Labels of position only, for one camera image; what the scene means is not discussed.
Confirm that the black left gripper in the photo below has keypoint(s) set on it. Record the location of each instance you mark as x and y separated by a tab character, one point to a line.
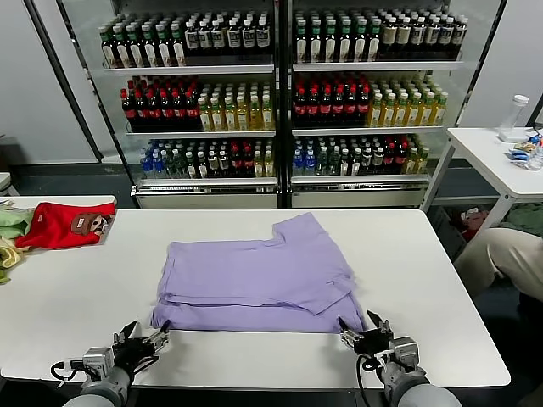
131	352

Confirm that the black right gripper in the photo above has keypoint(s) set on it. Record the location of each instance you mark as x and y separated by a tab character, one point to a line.
375	341

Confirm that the purple cartoon print t-shirt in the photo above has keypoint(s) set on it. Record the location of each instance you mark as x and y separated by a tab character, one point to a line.
254	271

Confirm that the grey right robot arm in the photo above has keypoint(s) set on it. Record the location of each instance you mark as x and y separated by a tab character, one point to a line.
424	392

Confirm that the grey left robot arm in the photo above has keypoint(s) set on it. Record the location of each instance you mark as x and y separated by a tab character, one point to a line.
102	390

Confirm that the dark plastic crate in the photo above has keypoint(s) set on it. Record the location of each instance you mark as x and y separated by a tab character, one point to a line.
443	229

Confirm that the glass drinks display cooler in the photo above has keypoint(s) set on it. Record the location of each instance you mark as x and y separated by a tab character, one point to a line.
203	199
360	197

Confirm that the red bear print shirt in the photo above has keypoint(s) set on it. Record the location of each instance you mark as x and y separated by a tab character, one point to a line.
55	229

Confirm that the light green garment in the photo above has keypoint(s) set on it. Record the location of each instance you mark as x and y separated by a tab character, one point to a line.
3	277
10	222

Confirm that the white cooler shelf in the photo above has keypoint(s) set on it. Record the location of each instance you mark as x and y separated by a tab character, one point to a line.
208	181
361	178
369	130
378	65
187	69
199	133

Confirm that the red garment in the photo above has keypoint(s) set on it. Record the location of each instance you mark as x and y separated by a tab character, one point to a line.
471	220

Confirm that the pale yellow garment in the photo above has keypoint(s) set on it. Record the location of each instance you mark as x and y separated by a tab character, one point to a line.
10	252

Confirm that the beige trousered leg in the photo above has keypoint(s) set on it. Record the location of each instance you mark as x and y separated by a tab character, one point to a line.
500	254

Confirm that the small dark tea bottle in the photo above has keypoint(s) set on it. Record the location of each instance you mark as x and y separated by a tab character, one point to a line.
213	167
378	160
367	161
345	164
225	166
191	168
202	168
356	163

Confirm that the blue drink bottle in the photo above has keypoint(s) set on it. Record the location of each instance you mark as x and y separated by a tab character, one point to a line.
146	167
310	163
158	167
298	163

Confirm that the green water bottle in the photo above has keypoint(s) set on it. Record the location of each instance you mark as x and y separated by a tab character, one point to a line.
334	163
322	163
179	167
169	167

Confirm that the red cap cola bottle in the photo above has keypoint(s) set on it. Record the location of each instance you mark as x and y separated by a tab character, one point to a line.
389	160
166	112
127	112
153	112
363	107
178	112
236	166
338	108
313	108
401	160
300	108
326	108
192	111
351	107
140	112
247	166

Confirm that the yellow juice bottle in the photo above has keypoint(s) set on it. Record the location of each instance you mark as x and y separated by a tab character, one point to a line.
412	162
414	113
242	118
268	118
269	167
375	114
205	118
401	113
217	118
255	118
440	111
388	114
427	113
230	118
423	161
259	167

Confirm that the dark green garment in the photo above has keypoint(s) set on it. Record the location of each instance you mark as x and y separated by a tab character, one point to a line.
526	218

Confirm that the white side table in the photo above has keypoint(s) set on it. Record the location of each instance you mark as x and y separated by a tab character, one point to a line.
479	152

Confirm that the blue snack packet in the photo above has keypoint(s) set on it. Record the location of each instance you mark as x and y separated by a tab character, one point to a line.
518	154

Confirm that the clear plastic bag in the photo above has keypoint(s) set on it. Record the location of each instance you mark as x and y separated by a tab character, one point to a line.
535	163

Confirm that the white flat box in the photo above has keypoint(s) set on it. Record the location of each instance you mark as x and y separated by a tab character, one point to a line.
511	136

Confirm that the brown snack packet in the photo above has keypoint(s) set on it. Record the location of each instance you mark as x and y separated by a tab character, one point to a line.
525	146

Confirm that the small blue orange object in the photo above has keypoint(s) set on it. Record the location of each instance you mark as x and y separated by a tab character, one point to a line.
536	137

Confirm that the clear bottle white cap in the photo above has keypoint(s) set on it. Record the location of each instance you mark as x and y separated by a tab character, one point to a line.
514	114

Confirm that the green cap tea bottle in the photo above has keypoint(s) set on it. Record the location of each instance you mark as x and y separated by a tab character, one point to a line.
180	53
165	53
137	53
123	53
109	53
331	46
151	53
317	46
346	46
360	46
374	46
303	46

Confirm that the dark bottle beige label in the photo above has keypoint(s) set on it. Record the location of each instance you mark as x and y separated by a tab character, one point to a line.
404	36
432	34
418	35
389	36
446	34
460	33

